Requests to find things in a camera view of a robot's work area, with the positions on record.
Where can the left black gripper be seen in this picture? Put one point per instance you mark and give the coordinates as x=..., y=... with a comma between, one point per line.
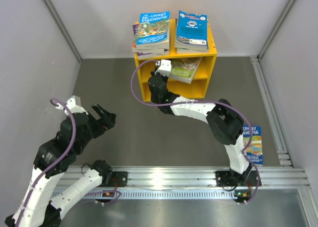
x=103, y=125

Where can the lime 65-Storey Treehouse book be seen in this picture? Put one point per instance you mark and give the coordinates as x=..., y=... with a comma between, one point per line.
x=184, y=69

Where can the light blue 26-Storey Treehouse book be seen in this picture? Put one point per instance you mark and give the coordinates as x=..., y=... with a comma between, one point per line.
x=153, y=30

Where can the blue back-cover book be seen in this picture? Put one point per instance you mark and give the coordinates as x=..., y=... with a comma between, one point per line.
x=191, y=31

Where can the blue 91-Storey Treehouse book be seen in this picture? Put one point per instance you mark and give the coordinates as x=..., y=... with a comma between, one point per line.
x=254, y=152

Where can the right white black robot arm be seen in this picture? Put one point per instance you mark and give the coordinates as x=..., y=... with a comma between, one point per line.
x=225, y=123

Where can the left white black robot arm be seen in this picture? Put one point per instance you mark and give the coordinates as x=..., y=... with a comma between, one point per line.
x=39, y=208

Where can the yellow wooden shelf box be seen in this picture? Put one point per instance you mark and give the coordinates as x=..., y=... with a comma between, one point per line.
x=199, y=85

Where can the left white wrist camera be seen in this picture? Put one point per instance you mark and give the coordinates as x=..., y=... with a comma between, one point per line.
x=74, y=105

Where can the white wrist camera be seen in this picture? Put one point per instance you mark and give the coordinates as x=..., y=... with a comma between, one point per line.
x=74, y=105
x=163, y=67

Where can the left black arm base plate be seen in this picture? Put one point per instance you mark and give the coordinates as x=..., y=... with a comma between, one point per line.
x=117, y=179

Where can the aluminium mounting rail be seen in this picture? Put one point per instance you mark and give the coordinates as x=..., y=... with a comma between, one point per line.
x=161, y=178

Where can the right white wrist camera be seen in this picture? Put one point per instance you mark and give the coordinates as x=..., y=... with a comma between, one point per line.
x=163, y=67

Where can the slotted grey cable duct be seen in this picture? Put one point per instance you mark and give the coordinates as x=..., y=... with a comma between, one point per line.
x=139, y=194

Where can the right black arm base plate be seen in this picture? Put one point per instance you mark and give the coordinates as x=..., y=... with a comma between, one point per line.
x=228, y=181

